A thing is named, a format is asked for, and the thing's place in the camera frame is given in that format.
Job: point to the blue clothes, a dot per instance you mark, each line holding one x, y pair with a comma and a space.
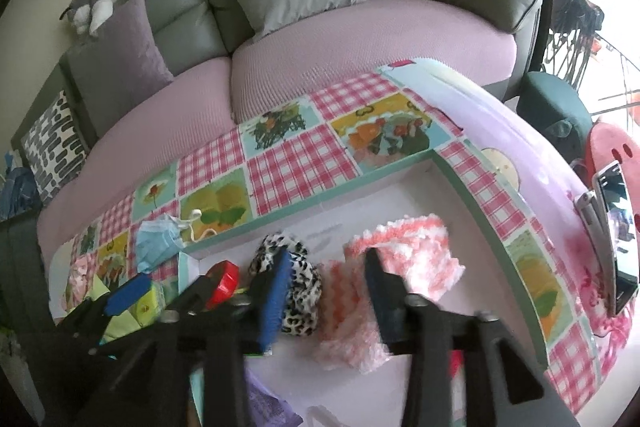
17, 192

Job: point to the purple pillow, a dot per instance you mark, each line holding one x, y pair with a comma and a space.
120, 62

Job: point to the large green tissue pack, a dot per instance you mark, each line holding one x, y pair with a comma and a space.
142, 312

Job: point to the teal ottoman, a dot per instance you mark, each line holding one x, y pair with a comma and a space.
550, 102

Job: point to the white tray with teal rim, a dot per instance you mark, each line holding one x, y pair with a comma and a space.
410, 192

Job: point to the pink fluffy towel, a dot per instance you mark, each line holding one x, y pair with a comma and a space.
415, 247

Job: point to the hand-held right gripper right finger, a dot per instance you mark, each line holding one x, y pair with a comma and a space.
385, 302

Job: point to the leopard print scrunchie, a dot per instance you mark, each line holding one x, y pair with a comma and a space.
302, 287

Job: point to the red plastic stool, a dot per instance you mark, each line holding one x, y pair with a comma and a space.
607, 142

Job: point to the smartphone on stand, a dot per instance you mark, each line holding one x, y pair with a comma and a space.
617, 232

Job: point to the black and white patterned pillow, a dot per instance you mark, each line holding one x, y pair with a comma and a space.
55, 147

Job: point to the pink sofa seat cover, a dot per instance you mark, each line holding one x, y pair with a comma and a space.
350, 42

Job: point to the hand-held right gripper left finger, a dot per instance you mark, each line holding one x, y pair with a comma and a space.
272, 302

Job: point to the purple packet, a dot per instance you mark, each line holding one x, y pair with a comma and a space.
270, 402

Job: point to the blue face mask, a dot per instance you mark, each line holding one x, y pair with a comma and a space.
157, 242

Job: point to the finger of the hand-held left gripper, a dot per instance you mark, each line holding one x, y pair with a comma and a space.
197, 294
127, 297

